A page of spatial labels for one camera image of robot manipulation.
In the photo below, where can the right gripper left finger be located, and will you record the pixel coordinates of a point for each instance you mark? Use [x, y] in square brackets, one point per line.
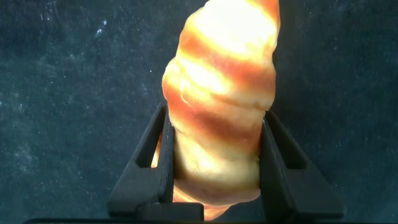
[146, 180]

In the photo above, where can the striped croissant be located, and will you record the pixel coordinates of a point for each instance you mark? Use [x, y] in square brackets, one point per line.
[217, 93]

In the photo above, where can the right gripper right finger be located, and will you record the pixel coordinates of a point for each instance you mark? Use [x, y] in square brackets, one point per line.
[289, 186]

